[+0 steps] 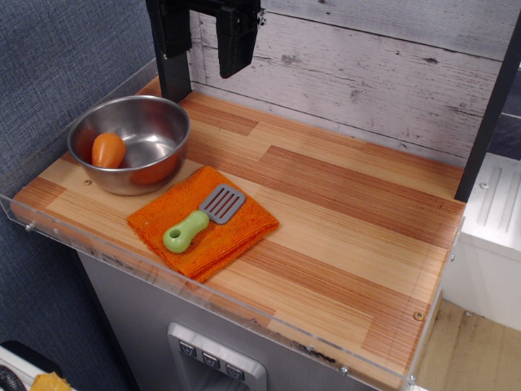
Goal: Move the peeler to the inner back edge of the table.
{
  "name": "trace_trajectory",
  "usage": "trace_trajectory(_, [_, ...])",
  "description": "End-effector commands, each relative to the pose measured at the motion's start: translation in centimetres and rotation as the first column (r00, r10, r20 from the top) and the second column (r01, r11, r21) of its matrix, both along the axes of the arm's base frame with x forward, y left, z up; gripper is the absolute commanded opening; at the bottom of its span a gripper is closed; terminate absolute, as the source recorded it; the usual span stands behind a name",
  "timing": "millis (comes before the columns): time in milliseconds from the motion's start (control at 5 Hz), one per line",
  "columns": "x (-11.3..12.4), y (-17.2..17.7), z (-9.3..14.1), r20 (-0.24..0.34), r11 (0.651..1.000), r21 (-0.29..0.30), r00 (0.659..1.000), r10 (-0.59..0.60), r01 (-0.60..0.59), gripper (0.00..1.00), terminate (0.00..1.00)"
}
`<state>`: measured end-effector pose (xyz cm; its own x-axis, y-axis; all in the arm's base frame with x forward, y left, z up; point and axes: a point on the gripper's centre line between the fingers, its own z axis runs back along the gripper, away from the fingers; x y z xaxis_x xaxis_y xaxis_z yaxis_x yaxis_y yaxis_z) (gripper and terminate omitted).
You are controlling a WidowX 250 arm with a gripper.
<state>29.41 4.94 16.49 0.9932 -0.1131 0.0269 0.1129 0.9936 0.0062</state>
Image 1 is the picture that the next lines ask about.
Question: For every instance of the white side unit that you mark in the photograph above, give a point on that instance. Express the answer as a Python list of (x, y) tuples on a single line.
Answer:
[(483, 271)]

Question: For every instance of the clear acrylic table guard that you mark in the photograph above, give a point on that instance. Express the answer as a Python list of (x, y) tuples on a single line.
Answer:
[(365, 230)]

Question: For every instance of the green handled grey spatula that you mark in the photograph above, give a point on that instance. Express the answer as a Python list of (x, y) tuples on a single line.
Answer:
[(219, 207)]

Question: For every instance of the silver dispenser button panel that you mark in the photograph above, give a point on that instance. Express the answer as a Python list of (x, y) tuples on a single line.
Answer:
[(204, 364)]

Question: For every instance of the stainless steel bowl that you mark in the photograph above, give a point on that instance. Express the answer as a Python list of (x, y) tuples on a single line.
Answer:
[(155, 132)]

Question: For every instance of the orange folded cloth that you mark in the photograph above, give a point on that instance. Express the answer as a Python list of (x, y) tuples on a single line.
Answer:
[(215, 247)]

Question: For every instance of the black left frame post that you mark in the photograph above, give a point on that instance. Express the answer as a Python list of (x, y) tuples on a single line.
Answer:
[(174, 72)]

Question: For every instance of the black frame post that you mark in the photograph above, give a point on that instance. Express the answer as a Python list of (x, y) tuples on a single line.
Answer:
[(498, 97), (174, 72)]

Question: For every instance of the black right frame post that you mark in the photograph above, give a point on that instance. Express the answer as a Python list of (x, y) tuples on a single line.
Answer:
[(498, 97)]

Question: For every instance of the grey toy fridge cabinet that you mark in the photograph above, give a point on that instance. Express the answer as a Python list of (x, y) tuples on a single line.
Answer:
[(140, 312)]

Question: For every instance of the orange plastic carrot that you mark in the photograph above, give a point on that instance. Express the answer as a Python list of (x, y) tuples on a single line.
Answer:
[(108, 151)]

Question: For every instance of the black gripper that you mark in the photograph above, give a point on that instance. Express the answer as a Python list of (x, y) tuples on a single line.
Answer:
[(237, 26)]

